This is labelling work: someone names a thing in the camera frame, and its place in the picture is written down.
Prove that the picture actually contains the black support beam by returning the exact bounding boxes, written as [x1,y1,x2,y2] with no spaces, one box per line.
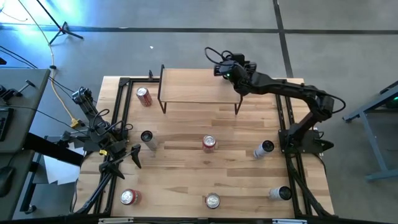
[23,132,85,167]

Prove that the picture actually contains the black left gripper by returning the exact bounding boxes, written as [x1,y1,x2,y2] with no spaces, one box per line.
[98,139,142,180]

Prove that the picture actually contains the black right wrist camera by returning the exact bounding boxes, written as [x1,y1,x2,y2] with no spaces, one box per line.
[213,60,236,77]

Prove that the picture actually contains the white slim can blue print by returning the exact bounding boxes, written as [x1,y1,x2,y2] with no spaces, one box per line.
[268,185,293,201]

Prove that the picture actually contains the white paper sheet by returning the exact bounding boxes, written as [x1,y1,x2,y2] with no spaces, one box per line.
[43,141,85,186]

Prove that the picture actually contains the black desk clamp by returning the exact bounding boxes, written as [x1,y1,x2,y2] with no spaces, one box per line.
[0,80,37,100]

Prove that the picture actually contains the black computer mouse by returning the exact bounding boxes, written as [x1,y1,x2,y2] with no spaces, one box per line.
[0,166,16,197]

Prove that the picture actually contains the black tripod stand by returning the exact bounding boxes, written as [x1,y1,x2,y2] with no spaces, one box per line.
[35,0,84,45]

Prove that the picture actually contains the red soda can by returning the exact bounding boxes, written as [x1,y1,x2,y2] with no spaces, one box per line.
[119,188,143,207]

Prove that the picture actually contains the yellow power cable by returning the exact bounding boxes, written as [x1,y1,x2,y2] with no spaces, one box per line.
[17,0,82,128]

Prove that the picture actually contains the wooden shelf black metal legs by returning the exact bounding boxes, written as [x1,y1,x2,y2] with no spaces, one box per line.
[157,64,244,115]

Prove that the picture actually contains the red can blue logo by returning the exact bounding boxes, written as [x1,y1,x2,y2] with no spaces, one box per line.
[202,134,217,154]

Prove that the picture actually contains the black device green light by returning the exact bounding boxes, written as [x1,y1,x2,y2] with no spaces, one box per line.
[385,93,398,110]

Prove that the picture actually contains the black keyboard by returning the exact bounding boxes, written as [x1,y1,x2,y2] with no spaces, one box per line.
[0,107,15,142]

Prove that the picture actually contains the black aluminium table frame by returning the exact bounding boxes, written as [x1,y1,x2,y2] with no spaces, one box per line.
[70,68,335,224]

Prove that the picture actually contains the silver aluminium bracket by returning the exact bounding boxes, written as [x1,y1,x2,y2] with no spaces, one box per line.
[98,217,135,224]
[272,218,308,224]

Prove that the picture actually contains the red Coca-Cola can dark picture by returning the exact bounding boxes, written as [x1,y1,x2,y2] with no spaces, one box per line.
[205,192,221,210]

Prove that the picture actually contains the white slim energy can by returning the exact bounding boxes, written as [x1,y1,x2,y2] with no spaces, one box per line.
[252,139,275,160]

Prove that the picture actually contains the black floor cable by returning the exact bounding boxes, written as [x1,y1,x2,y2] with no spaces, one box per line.
[0,45,38,69]

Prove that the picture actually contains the grey metal table frame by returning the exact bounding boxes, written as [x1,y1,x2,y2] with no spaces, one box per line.
[341,80,398,183]

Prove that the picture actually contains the grey desk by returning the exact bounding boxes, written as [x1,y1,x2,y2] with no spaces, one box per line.
[0,68,51,220]

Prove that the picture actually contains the white slim can orange print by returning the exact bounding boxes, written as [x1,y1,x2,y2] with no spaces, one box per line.
[140,130,159,152]

